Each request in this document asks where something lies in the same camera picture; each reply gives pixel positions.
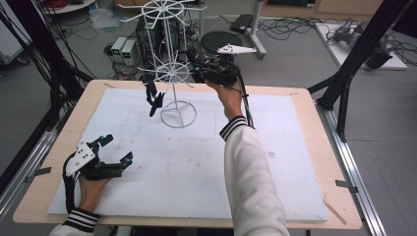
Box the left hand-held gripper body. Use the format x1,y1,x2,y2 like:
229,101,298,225
64,141,125,181

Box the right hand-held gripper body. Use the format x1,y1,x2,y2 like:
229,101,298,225
198,42,258,88

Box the white wire display rack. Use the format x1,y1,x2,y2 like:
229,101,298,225
117,0,208,129

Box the person's right hand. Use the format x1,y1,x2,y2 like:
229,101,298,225
205,79,246,122

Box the person's left hand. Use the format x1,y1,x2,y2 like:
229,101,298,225
78,176,112,213

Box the black round stool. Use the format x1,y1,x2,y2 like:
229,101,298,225
200,30,244,67

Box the grey metal clip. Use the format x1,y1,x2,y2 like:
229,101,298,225
334,179,359,194
24,166,53,184

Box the black box on floor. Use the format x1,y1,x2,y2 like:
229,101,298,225
229,13,255,34

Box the black computer tower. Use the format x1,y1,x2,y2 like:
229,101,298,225
135,17,185,67

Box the white foam board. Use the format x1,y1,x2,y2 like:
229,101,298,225
47,88,329,224

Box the person's left striped sleeve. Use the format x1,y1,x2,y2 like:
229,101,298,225
48,206,102,236

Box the person's striped sleeve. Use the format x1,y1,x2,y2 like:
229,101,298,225
48,206,102,236
218,115,291,236

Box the white power supply box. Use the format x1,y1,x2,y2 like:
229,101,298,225
110,35,128,63
121,39,141,67

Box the clear plastic bag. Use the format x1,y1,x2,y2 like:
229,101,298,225
88,7,126,32

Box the person's right striped sleeve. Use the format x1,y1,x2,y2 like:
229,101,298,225
218,115,291,236

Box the white floor board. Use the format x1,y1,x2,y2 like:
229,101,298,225
315,22,408,71

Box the round white table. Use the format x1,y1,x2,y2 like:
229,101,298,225
41,0,98,16

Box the thin wooden stick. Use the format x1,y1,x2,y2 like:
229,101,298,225
322,198,348,226

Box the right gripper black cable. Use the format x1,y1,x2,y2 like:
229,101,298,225
229,60,256,130

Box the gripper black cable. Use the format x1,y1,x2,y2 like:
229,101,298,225
61,152,80,214
229,60,256,130

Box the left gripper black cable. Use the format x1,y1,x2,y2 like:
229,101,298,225
61,152,80,214

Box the white stand post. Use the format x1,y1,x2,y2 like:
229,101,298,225
245,0,268,61

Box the aluminium rail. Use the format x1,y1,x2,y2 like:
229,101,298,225
0,126,68,215
315,99,388,236

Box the tangle of black floor cables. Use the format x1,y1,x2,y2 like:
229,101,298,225
256,15,330,43

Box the black metal frame strut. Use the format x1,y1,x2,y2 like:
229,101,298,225
307,0,415,143
0,0,94,132

